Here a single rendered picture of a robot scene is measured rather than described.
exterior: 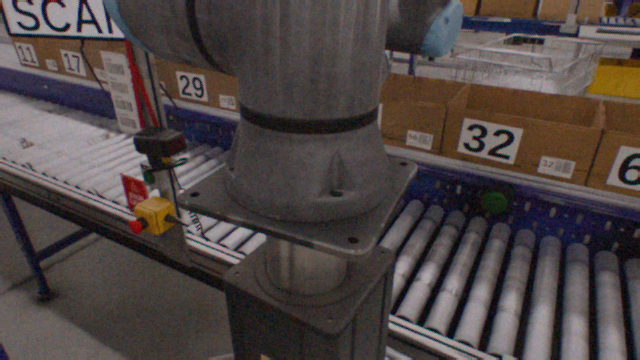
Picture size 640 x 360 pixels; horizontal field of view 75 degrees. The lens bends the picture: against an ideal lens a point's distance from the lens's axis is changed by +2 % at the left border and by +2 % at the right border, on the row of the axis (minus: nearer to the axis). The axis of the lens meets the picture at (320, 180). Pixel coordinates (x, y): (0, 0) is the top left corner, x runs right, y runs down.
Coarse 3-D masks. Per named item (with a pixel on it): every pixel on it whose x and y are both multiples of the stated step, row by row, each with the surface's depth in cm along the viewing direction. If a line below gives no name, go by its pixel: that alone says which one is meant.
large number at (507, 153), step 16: (464, 128) 122; (480, 128) 120; (496, 128) 118; (512, 128) 116; (464, 144) 124; (480, 144) 122; (496, 144) 120; (512, 144) 117; (496, 160) 122; (512, 160) 119
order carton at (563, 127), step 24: (456, 96) 130; (480, 96) 144; (504, 96) 140; (528, 96) 137; (552, 96) 133; (576, 96) 130; (456, 120) 123; (504, 120) 116; (528, 120) 113; (552, 120) 136; (576, 120) 133; (600, 120) 114; (456, 144) 126; (528, 144) 115; (552, 144) 112; (576, 144) 110; (504, 168) 122; (528, 168) 118; (576, 168) 112
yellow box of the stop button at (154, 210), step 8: (152, 200) 109; (160, 200) 109; (168, 200) 109; (136, 208) 106; (144, 208) 106; (152, 208) 105; (160, 208) 105; (168, 208) 107; (136, 216) 107; (144, 216) 105; (152, 216) 104; (160, 216) 106; (168, 216) 107; (144, 224) 104; (152, 224) 105; (160, 224) 106; (168, 224) 109; (184, 224) 105; (152, 232) 107; (160, 232) 107
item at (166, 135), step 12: (144, 132) 94; (156, 132) 94; (168, 132) 93; (180, 132) 94; (144, 144) 93; (156, 144) 91; (168, 144) 91; (180, 144) 94; (156, 156) 94; (168, 156) 92; (156, 168) 97
